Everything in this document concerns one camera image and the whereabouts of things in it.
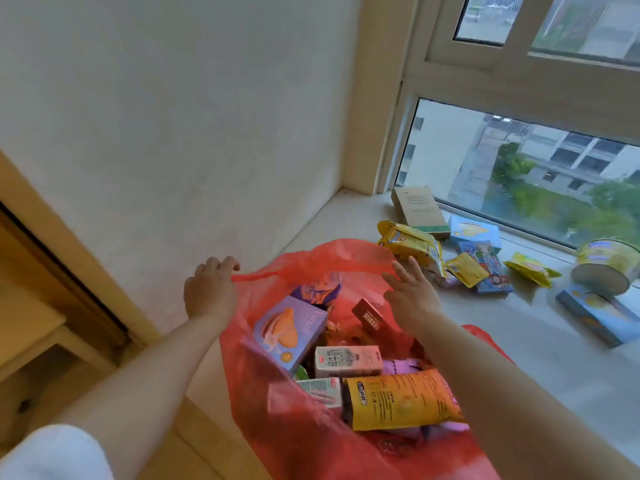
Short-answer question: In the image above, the person's left hand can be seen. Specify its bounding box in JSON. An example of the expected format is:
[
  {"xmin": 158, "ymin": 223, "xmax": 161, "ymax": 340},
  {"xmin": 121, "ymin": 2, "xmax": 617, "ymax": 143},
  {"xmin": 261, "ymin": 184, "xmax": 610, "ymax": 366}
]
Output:
[{"xmin": 183, "ymin": 256, "xmax": 242, "ymax": 323}]

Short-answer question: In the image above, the person's right hand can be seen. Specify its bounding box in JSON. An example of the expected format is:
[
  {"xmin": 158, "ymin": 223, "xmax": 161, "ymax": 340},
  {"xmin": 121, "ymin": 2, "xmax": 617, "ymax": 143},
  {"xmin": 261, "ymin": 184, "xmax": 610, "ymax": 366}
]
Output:
[{"xmin": 382, "ymin": 256, "xmax": 444, "ymax": 336}]

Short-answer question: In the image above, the red plastic bag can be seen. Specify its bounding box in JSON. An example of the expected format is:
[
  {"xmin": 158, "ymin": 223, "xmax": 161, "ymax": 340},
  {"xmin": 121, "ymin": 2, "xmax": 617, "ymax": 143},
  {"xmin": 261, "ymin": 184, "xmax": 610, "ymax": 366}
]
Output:
[{"xmin": 220, "ymin": 239, "xmax": 516, "ymax": 480}]

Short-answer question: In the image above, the person's left forearm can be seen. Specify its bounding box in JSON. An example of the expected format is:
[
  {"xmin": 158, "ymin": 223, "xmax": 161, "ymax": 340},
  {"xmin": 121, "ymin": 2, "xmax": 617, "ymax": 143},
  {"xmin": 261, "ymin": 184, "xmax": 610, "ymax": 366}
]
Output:
[{"xmin": 47, "ymin": 315, "xmax": 236, "ymax": 480}]

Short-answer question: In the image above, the person's right forearm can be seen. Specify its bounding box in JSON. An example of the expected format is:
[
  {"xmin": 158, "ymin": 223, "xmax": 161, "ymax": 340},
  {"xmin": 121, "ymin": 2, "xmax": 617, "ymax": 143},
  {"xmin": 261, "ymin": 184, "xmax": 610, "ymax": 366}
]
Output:
[{"xmin": 412, "ymin": 315, "xmax": 640, "ymax": 480}]

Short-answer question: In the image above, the large yellow snack bag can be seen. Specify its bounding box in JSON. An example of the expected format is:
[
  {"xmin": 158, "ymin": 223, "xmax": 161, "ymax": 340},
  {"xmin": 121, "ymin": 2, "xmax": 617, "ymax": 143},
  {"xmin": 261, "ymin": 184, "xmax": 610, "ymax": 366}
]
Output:
[{"xmin": 376, "ymin": 220, "xmax": 446, "ymax": 278}]

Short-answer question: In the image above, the dark red box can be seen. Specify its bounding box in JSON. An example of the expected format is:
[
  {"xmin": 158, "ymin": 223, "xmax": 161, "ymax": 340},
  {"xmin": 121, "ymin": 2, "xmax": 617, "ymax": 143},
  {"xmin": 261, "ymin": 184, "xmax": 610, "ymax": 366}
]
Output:
[{"xmin": 351, "ymin": 298, "xmax": 388, "ymax": 335}]

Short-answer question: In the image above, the small yellow packet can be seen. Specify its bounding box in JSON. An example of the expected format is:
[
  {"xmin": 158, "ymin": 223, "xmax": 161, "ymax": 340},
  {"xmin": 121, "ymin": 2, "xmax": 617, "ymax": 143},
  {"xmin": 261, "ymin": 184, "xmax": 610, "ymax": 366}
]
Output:
[{"xmin": 444, "ymin": 253, "xmax": 491, "ymax": 288}]

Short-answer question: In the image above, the brown cardboard box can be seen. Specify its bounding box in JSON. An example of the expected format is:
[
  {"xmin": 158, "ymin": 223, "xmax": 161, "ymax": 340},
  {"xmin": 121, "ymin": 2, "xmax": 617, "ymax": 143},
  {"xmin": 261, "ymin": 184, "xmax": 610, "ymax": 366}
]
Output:
[{"xmin": 390, "ymin": 186, "xmax": 452, "ymax": 241}]

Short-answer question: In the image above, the light blue box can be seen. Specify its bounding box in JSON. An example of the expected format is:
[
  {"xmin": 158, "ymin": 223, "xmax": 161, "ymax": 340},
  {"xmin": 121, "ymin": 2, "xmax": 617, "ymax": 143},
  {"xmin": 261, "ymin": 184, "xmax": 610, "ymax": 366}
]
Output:
[{"xmin": 448, "ymin": 215, "xmax": 502, "ymax": 253}]

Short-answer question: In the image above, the round purple tin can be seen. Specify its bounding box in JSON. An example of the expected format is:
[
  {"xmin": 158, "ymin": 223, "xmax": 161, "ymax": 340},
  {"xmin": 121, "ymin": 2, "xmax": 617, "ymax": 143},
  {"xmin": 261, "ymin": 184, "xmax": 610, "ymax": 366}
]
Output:
[{"xmin": 291, "ymin": 272, "xmax": 343, "ymax": 308}]

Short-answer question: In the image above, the colourful cartoon box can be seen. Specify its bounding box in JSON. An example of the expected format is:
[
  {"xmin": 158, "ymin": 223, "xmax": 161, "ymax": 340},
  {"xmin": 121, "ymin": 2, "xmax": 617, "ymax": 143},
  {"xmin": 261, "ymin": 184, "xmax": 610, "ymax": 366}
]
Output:
[{"xmin": 456, "ymin": 241, "xmax": 514, "ymax": 295}]

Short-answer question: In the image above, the purple packet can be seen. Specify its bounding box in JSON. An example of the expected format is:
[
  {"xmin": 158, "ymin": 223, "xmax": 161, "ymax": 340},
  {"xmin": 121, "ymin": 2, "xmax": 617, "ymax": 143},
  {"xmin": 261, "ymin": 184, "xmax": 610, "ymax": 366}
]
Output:
[{"xmin": 382, "ymin": 359, "xmax": 422, "ymax": 376}]

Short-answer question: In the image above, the white milk carton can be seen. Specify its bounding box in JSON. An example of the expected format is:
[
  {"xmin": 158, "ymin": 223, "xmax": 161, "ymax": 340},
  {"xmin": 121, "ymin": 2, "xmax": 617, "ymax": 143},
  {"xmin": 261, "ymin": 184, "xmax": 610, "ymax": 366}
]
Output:
[
  {"xmin": 314, "ymin": 346, "xmax": 384, "ymax": 379},
  {"xmin": 296, "ymin": 377, "xmax": 344, "ymax": 409}
]

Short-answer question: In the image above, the purple box with orange print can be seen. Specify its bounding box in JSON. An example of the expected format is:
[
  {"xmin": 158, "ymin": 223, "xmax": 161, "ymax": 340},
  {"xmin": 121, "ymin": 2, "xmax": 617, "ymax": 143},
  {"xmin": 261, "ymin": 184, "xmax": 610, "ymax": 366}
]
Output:
[{"xmin": 252, "ymin": 295, "xmax": 328, "ymax": 378}]

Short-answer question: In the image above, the orange snack bag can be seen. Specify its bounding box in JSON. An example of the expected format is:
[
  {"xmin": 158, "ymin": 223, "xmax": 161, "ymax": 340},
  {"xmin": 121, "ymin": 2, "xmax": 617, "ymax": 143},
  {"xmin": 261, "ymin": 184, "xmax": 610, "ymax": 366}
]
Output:
[{"xmin": 343, "ymin": 369, "xmax": 467, "ymax": 432}]

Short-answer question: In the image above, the yellow green packet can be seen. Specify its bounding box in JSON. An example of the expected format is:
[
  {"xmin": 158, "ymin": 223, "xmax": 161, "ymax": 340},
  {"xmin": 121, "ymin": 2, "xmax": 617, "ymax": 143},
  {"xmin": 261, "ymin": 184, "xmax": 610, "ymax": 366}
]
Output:
[{"xmin": 504, "ymin": 252, "xmax": 563, "ymax": 289}]

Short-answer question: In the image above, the wooden cabinet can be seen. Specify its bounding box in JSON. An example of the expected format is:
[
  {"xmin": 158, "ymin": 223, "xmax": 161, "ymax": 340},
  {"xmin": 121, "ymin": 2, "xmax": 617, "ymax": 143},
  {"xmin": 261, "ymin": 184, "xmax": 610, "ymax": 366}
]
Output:
[{"xmin": 0, "ymin": 150, "xmax": 166, "ymax": 450}]

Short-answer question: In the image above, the blue box with yellow print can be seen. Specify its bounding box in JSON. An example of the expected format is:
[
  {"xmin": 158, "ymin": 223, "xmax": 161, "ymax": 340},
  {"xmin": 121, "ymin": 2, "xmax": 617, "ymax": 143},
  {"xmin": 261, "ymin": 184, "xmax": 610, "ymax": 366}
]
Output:
[{"xmin": 555, "ymin": 286, "xmax": 640, "ymax": 349}]

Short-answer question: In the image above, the round yellow tin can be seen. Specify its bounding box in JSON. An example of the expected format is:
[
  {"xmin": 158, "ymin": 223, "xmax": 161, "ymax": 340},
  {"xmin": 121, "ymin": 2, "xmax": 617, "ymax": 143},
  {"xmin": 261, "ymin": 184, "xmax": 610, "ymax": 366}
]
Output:
[{"xmin": 570, "ymin": 238, "xmax": 640, "ymax": 297}]

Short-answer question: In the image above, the white sleeve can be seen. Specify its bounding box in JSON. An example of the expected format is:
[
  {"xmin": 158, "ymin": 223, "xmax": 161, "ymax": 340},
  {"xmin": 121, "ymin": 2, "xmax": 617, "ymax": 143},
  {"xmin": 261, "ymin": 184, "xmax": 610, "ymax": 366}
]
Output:
[{"xmin": 0, "ymin": 425, "xmax": 115, "ymax": 480}]

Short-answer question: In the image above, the window with beige frame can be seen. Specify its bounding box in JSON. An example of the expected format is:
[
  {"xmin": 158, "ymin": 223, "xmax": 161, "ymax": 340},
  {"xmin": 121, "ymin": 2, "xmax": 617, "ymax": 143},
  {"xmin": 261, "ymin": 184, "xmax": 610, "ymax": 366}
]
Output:
[{"xmin": 377, "ymin": 0, "xmax": 640, "ymax": 268}]

